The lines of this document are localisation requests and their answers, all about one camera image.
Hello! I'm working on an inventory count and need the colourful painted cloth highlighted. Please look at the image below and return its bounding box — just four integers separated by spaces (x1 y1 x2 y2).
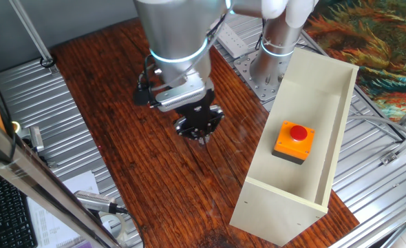
304 0 406 122

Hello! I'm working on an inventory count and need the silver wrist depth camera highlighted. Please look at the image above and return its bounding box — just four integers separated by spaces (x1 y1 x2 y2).
153 79 215 113

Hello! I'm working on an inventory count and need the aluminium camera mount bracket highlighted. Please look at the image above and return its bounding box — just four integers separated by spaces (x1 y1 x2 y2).
37 151 58 169

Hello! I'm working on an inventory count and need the black base cable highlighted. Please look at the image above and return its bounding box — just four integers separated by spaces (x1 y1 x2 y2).
256 19 268 51

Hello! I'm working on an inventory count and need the aluminium corner bracket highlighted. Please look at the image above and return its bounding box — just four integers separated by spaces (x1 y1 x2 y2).
381 152 398 165

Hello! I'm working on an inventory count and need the printed paper sheet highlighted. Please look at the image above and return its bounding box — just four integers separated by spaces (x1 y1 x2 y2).
25 170 121 248

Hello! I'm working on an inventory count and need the grey table cable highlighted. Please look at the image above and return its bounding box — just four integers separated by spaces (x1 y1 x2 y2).
347 114 406 142

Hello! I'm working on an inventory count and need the orange emergency stop button box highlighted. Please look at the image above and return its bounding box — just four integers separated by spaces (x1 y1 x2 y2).
271 119 316 165

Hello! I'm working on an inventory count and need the translucent tape roll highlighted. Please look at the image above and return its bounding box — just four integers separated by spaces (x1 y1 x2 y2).
98 211 128 242

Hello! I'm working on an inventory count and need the black exterior camera cable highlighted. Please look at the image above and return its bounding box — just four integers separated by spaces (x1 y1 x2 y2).
115 205 145 248

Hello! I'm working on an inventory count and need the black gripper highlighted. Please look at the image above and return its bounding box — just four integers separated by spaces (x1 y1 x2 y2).
174 90 225 144

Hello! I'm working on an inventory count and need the shiny steel beam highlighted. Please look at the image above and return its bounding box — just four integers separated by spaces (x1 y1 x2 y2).
0 103 121 248

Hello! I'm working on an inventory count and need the white power strip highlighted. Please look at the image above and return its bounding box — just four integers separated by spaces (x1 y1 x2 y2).
215 22 250 59

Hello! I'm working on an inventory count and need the thin aluminium rail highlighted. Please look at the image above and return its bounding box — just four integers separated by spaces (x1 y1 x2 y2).
380 211 406 248

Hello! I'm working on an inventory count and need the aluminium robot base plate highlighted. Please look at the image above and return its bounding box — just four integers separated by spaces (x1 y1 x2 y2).
233 50 286 103

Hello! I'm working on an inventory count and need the black keyboard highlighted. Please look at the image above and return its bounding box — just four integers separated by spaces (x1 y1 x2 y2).
0 165 39 248

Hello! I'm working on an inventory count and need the glossy brown wooden board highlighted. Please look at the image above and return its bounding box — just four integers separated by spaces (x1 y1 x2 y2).
50 17 361 248

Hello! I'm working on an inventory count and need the black cable tie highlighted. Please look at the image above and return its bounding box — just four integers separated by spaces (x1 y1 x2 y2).
39 56 56 69

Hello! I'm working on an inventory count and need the aluminium frame post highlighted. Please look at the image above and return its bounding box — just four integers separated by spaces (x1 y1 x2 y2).
8 0 58 75

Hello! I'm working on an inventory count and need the black camera cable with plug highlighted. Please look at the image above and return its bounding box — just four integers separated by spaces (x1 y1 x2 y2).
133 54 159 107

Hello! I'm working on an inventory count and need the cream wooden shelf box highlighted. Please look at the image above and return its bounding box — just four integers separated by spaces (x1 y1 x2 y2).
229 47 360 247

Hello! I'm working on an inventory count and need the aluminium table edge rail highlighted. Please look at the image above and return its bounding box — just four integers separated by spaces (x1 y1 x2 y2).
328 192 406 248

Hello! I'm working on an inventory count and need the silver exterior depth camera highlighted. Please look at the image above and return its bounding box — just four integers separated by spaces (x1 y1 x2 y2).
29 126 45 153
74 190 118 214

